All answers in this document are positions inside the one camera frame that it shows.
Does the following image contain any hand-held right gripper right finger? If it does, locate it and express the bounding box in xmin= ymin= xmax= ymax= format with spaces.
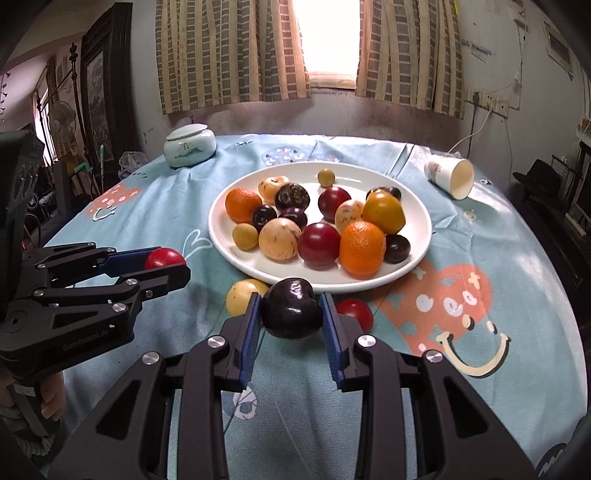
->
xmin=318 ymin=291 xmax=539 ymax=480

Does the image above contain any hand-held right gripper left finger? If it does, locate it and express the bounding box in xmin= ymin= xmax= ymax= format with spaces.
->
xmin=48 ymin=292 xmax=265 ymax=480

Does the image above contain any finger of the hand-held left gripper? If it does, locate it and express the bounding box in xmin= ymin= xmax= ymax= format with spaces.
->
xmin=30 ymin=264 xmax=192 ymax=325
xmin=21 ymin=244 xmax=160 ymax=283

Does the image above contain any small red tomato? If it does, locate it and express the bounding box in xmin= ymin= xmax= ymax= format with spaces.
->
xmin=335 ymin=298 xmax=374 ymax=332
xmin=144 ymin=248 xmax=187 ymax=271

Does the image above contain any white oval plate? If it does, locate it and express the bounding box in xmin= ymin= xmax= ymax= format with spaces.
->
xmin=209 ymin=161 xmax=433 ymax=295

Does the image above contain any orange mandarin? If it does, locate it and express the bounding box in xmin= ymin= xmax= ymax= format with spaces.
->
xmin=225 ymin=188 xmax=262 ymax=223
xmin=340 ymin=220 xmax=387 ymax=278

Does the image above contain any red plum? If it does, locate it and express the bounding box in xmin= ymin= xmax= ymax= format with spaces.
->
xmin=318 ymin=186 xmax=352 ymax=217
xmin=298 ymin=222 xmax=342 ymax=269

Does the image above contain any tan asian pear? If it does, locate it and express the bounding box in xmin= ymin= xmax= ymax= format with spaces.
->
xmin=258 ymin=218 xmax=303 ymax=262
xmin=257 ymin=176 xmax=291 ymax=204

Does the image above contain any small yellow plum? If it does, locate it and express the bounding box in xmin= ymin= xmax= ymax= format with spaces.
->
xmin=232 ymin=223 xmax=259 ymax=251

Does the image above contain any dark purple plum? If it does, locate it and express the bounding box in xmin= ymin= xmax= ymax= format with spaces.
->
xmin=382 ymin=234 xmax=411 ymax=265
xmin=250 ymin=204 xmax=279 ymax=232
xmin=278 ymin=207 xmax=308 ymax=230

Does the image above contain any striped pepino melon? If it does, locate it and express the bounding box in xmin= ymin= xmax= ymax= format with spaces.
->
xmin=334 ymin=199 xmax=366 ymax=234

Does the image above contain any orange yellow persimmon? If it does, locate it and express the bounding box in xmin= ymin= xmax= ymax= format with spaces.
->
xmin=361 ymin=191 xmax=406 ymax=235

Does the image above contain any person's left hand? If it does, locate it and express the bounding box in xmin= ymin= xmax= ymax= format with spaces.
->
xmin=40 ymin=372 xmax=64 ymax=422

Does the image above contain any pale yellow round plum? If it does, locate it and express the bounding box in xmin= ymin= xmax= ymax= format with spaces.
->
xmin=226 ymin=278 xmax=271 ymax=317

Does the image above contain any clear plastic bag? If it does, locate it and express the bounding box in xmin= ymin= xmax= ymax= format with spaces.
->
xmin=119 ymin=151 xmax=148 ymax=181

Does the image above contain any celadon ceramic lidded jar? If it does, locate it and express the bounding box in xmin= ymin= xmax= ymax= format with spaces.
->
xmin=163 ymin=124 xmax=217 ymax=168

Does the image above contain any white electric fan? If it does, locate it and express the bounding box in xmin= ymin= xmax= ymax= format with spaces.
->
xmin=46 ymin=99 xmax=79 ymax=162

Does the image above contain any light blue printed tablecloth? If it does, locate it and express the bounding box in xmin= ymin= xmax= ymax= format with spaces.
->
xmin=41 ymin=134 xmax=583 ymax=480

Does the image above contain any dark framed painting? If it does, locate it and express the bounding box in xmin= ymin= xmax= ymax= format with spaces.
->
xmin=79 ymin=2 xmax=139 ymax=160

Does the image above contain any white paper cup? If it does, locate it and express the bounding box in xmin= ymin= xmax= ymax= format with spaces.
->
xmin=424 ymin=154 xmax=475 ymax=201

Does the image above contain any striped checked curtain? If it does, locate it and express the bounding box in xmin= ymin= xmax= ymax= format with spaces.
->
xmin=355 ymin=0 xmax=466 ymax=120
xmin=154 ymin=0 xmax=312 ymax=116

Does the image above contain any wooden window sill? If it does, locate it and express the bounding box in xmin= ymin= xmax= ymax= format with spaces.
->
xmin=308 ymin=71 xmax=358 ymax=90

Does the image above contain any black hat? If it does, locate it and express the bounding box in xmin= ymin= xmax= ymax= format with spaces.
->
xmin=512 ymin=159 xmax=568 ymax=199

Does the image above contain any bright window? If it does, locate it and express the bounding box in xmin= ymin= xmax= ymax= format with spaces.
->
xmin=291 ymin=0 xmax=363 ymax=75

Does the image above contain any rope bracelet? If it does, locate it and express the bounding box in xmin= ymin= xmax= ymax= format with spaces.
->
xmin=0 ymin=406 xmax=52 ymax=459

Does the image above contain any white power cable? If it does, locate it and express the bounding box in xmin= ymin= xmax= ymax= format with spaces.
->
xmin=444 ymin=108 xmax=490 ymax=155

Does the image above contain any white wall outlet strip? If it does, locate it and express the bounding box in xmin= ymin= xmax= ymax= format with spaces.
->
xmin=468 ymin=90 xmax=510 ymax=116

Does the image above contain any white wall panel box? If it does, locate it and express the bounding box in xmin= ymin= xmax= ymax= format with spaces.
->
xmin=542 ymin=21 xmax=575 ymax=79

